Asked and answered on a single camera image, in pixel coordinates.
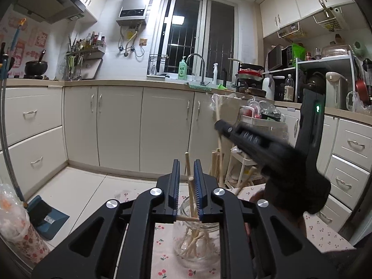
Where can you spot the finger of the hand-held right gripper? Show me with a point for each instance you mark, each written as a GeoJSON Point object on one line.
{"type": "Point", "coordinates": [225, 127]}

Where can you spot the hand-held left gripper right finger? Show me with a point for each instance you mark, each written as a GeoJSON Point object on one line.
{"type": "Point", "coordinates": [198, 186]}

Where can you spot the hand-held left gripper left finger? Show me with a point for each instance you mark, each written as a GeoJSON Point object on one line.
{"type": "Point", "coordinates": [175, 186]}

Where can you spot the plain wooden chopstick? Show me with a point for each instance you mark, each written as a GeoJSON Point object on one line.
{"type": "Point", "coordinates": [216, 110]}

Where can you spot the bunch of chopsticks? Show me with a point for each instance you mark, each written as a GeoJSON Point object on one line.
{"type": "Point", "coordinates": [189, 168]}

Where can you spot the clear glass jar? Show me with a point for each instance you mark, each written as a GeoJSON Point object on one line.
{"type": "Point", "coordinates": [209, 252]}

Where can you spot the person's right hand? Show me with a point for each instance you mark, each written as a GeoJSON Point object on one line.
{"type": "Point", "coordinates": [299, 194]}

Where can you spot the clear hanging plastic bag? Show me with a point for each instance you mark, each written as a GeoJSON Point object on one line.
{"type": "Point", "coordinates": [226, 103]}

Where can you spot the red and white container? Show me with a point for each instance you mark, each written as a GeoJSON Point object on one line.
{"type": "Point", "coordinates": [250, 112]}

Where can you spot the white rolling cart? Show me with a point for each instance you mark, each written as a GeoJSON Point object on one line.
{"type": "Point", "coordinates": [243, 158]}

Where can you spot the clear plastic packaging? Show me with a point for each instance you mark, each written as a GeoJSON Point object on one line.
{"type": "Point", "coordinates": [267, 110]}

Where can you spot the black frying pan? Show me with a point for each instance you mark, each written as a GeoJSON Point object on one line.
{"type": "Point", "coordinates": [255, 91]}

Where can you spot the green dishcloth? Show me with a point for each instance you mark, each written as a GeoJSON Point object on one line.
{"type": "Point", "coordinates": [199, 86]}

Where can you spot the white spray bottle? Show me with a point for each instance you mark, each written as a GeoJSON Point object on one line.
{"type": "Point", "coordinates": [215, 75]}

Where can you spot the white jug appliance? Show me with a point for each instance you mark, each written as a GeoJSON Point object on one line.
{"type": "Point", "coordinates": [268, 88]}

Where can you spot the red pot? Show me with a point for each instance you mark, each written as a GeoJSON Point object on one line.
{"type": "Point", "coordinates": [248, 72]}

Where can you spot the plastic bottle black cap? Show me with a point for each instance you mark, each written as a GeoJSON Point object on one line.
{"type": "Point", "coordinates": [289, 90]}

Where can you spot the green dish soap bottle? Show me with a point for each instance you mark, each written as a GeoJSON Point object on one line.
{"type": "Point", "coordinates": [182, 71]}

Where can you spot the chrome sink faucet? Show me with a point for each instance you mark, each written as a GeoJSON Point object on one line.
{"type": "Point", "coordinates": [195, 54]}

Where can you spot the cream base cabinets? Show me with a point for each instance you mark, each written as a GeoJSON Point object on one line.
{"type": "Point", "coordinates": [116, 128]}

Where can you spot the dark brown kettle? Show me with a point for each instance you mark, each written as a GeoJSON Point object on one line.
{"type": "Point", "coordinates": [315, 81]}

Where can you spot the black microwave oven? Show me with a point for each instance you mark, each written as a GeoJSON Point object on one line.
{"type": "Point", "coordinates": [276, 58]}

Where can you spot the cream electric water boiler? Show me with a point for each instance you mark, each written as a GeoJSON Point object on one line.
{"type": "Point", "coordinates": [337, 93]}

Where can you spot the cherry print tablecloth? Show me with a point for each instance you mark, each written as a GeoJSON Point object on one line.
{"type": "Point", "coordinates": [325, 232]}

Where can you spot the barred kitchen window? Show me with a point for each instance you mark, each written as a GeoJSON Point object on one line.
{"type": "Point", "coordinates": [186, 35]}

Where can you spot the red frying pan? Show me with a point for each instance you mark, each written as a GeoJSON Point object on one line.
{"type": "Point", "coordinates": [361, 91]}

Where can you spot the white countertop shelf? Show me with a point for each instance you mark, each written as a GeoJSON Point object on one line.
{"type": "Point", "coordinates": [325, 61]}

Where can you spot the clear dome cover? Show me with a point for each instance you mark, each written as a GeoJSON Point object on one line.
{"type": "Point", "coordinates": [335, 51]}

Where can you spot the blue dustpan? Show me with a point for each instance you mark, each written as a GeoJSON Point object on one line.
{"type": "Point", "coordinates": [52, 223]}

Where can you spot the cutting board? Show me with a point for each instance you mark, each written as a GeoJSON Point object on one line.
{"type": "Point", "coordinates": [93, 68]}

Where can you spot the silver water heater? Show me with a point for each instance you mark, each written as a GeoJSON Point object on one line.
{"type": "Point", "coordinates": [135, 3]}

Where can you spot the black cooking pot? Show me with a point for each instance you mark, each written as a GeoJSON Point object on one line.
{"type": "Point", "coordinates": [36, 68]}

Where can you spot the range hood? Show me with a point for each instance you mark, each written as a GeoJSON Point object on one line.
{"type": "Point", "coordinates": [43, 3]}

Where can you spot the wall socket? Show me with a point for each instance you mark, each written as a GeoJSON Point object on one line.
{"type": "Point", "coordinates": [143, 41]}

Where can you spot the wall spice rack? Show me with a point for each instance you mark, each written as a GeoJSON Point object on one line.
{"type": "Point", "coordinates": [87, 51]}

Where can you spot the pink wall stickers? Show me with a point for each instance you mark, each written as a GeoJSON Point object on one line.
{"type": "Point", "coordinates": [37, 39]}

